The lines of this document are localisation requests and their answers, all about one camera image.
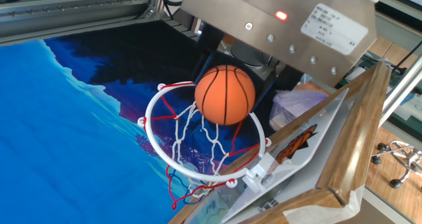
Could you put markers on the silver Schunk gripper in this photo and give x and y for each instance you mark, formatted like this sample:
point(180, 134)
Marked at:
point(263, 19)

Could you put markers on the small orange basketball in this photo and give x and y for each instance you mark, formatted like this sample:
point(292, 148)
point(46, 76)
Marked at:
point(224, 95)

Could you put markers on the purple plastic bag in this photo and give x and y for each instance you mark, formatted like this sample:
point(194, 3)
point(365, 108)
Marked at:
point(296, 107)

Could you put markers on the clear plastic backboard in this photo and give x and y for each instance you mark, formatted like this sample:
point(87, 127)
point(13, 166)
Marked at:
point(316, 131)

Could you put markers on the white hoop with net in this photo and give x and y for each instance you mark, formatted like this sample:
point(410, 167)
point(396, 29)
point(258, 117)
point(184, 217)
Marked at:
point(150, 131)

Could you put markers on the beige masking tape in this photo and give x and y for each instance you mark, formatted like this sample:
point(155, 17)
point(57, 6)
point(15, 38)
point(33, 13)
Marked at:
point(323, 209)

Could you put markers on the office chair base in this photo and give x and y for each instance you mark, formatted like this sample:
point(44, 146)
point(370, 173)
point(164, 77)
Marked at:
point(400, 158)

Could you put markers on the blue landscape print mat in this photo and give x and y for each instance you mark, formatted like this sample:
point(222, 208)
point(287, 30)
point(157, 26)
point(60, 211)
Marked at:
point(66, 135)

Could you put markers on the aluminium frame post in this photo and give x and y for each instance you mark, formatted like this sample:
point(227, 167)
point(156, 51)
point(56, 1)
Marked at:
point(400, 92)
point(156, 1)

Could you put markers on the wooden picture frame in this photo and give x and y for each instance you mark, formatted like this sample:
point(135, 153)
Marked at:
point(362, 125)

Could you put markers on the aluminium table edge rail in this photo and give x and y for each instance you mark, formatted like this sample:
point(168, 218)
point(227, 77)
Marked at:
point(66, 18)

